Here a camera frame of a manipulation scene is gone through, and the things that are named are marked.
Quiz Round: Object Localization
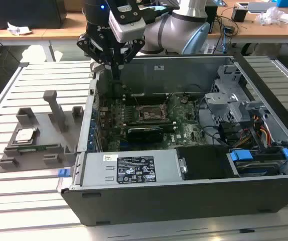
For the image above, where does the black plastic shroud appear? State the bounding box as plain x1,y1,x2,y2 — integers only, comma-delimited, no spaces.
176,145,240,181

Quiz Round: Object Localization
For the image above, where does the green motherboard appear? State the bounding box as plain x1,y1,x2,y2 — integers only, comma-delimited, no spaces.
96,93,211,153

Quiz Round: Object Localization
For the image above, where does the black computer tower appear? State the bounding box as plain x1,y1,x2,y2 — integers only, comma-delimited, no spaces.
0,0,67,30

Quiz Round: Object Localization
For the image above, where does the black cable bundle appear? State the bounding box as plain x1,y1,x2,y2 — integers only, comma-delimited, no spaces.
198,96,237,148

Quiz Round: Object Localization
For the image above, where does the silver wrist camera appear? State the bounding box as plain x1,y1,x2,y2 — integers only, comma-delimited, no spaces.
108,5,147,43

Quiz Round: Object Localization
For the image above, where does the silver metal drive cage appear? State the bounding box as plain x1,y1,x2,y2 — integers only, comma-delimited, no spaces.
204,64,270,131

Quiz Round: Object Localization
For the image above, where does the open black PC case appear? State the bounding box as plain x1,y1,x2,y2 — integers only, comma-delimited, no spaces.
56,52,288,226

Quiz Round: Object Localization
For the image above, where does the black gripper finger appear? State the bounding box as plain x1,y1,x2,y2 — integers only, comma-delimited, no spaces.
114,39,146,83
76,35,116,83

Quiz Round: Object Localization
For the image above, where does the silver CPU chip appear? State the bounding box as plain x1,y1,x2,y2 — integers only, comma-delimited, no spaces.
15,128,38,144

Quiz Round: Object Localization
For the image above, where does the small black open box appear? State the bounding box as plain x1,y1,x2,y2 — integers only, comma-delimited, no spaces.
231,7,249,23

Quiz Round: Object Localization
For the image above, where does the thin metal locking lever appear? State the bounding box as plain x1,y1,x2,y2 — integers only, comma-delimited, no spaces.
162,94,175,108
132,95,142,111

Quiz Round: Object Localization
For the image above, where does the CPU socket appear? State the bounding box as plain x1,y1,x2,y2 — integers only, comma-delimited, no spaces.
138,104,166,121

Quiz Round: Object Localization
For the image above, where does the black graphics card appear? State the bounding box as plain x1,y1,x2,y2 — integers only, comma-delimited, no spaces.
126,126,164,144

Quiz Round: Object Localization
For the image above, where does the clear plastic wrap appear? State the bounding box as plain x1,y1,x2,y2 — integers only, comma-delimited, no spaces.
255,7,288,26

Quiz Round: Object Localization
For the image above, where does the silver power supply unit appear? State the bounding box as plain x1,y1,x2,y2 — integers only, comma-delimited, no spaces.
70,150,185,188

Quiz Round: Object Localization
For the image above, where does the grey flat device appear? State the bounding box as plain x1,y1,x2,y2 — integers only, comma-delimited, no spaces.
248,2,277,13

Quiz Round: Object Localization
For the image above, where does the crumpled white paper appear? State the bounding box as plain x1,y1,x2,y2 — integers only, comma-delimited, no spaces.
7,21,32,36

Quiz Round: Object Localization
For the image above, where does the grey parts rack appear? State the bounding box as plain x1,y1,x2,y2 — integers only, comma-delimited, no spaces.
0,89,85,174

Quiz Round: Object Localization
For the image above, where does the coloured power wire bundle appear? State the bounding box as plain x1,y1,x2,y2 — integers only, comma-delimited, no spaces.
236,114,271,149

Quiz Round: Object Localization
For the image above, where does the hard disk in blue carrier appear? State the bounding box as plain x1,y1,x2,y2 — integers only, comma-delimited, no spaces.
229,148,288,176

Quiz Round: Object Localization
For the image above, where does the green RAM stick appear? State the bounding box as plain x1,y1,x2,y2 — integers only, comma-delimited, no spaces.
17,145,47,151

